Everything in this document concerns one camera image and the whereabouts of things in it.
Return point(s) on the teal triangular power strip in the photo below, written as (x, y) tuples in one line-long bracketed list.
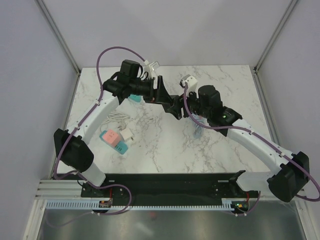
[(135, 98)]

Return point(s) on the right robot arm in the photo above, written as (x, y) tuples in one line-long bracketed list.
[(288, 172)]

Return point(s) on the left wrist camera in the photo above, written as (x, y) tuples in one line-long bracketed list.
[(151, 67)]

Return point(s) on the white charger adapter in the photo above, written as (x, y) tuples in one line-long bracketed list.
[(127, 135)]

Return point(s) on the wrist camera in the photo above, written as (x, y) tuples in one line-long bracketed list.
[(151, 67), (189, 81)]

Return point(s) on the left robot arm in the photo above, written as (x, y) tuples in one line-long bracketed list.
[(71, 145)]

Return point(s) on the teal rectangular power strip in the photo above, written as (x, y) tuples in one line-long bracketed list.
[(121, 147)]

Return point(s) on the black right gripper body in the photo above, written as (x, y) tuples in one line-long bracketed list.
[(193, 102)]

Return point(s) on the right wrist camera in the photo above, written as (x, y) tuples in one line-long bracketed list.
[(189, 81)]

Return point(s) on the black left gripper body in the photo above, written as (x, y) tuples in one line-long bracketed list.
[(154, 97)]

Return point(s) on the pink cube socket adapter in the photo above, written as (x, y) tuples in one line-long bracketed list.
[(111, 137)]

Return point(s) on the blue round power strip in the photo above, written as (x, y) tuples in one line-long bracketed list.
[(197, 129)]

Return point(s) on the white slotted cable duct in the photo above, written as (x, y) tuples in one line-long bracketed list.
[(68, 204)]

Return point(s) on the black cube socket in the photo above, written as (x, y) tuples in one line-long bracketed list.
[(177, 101)]

